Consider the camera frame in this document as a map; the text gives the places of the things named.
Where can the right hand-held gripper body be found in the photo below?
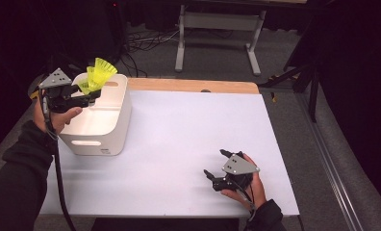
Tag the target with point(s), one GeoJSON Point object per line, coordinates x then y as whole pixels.
{"type": "Point", "coordinates": [238, 166]}

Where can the person's right hand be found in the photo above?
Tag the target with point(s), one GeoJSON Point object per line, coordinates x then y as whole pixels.
{"type": "Point", "coordinates": [257, 189]}

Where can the aluminium rail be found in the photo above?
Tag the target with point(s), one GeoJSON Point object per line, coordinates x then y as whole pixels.
{"type": "Point", "coordinates": [333, 166]}

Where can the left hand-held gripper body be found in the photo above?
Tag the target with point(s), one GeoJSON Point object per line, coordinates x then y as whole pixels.
{"type": "Point", "coordinates": [55, 80]}

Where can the white table sheet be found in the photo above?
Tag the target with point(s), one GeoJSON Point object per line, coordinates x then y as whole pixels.
{"type": "Point", "coordinates": [166, 144]}

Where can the black tripod stand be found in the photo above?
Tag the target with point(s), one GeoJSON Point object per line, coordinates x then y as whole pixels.
{"type": "Point", "coordinates": [313, 96]}

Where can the white plastic storage bin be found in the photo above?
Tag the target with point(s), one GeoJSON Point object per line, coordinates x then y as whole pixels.
{"type": "Point", "coordinates": [98, 128]}

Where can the person's left hand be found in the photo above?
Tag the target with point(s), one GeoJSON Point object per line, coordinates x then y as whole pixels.
{"type": "Point", "coordinates": [57, 122]}

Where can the grey metal stand frame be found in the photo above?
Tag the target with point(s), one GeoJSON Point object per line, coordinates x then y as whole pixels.
{"type": "Point", "coordinates": [220, 20]}

